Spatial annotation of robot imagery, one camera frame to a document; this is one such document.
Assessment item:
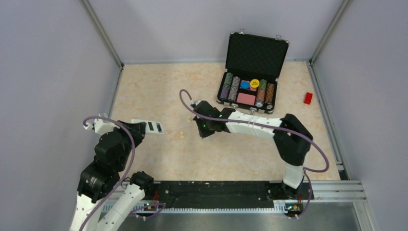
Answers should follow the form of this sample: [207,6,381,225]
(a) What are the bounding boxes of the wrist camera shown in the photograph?
[83,113,119,135]
[191,99,202,108]

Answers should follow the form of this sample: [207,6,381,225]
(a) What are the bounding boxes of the black poker chip case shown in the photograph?
[216,32,289,114]

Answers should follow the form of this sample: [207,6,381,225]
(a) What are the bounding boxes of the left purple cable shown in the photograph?
[78,115,166,231]

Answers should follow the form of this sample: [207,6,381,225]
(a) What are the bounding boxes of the white remote control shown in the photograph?
[131,119,164,134]

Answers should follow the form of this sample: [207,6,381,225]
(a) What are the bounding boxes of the red block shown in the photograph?
[304,92,313,105]

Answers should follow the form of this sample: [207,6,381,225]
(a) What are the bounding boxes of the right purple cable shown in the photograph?
[179,89,330,219]

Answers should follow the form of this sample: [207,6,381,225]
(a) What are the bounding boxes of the purple cable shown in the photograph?
[78,115,166,231]
[179,89,330,219]

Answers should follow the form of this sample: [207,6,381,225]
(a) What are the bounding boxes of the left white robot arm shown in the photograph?
[69,116,162,231]

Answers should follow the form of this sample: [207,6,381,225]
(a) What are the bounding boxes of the red card deck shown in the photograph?
[236,92,256,106]

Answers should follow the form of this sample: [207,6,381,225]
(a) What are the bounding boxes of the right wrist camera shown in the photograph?
[191,99,202,108]

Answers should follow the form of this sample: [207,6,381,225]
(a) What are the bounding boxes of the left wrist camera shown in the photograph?
[83,113,119,135]

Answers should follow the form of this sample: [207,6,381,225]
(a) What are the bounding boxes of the yellow dealer chip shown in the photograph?
[250,79,260,89]

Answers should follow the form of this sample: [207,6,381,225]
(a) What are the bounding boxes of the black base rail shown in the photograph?
[95,180,367,220]

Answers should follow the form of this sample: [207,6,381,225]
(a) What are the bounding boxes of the blue dealer chip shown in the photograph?
[240,80,250,89]

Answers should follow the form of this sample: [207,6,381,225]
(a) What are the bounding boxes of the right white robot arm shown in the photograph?
[191,100,313,198]

